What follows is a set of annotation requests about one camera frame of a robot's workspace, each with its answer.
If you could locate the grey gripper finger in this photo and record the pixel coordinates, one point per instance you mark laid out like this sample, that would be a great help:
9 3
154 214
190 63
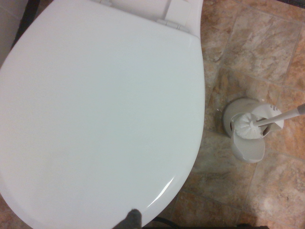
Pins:
130 219

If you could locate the white toilet seat lid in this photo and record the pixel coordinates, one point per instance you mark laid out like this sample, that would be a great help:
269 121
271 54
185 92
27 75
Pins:
100 114

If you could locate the white toilet brush holder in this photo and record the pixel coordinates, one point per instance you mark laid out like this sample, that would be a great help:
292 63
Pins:
247 150

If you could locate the white toilet brush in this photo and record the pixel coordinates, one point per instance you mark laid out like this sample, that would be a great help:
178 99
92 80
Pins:
250 125

